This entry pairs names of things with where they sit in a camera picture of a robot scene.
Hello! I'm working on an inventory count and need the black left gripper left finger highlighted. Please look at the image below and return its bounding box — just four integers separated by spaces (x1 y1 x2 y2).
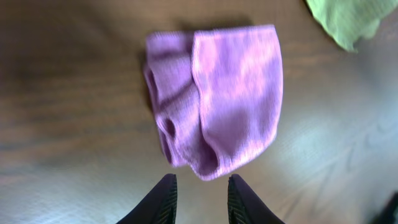
117 174 178 224

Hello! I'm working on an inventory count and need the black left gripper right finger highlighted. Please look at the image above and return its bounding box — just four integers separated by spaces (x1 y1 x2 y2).
227 174 284 224

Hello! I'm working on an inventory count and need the purple microfiber cloth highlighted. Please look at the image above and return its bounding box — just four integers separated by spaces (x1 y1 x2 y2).
144 25 283 181

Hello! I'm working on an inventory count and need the green crumpled microfiber cloth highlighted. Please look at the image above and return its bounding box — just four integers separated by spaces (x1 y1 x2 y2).
306 0 397 52

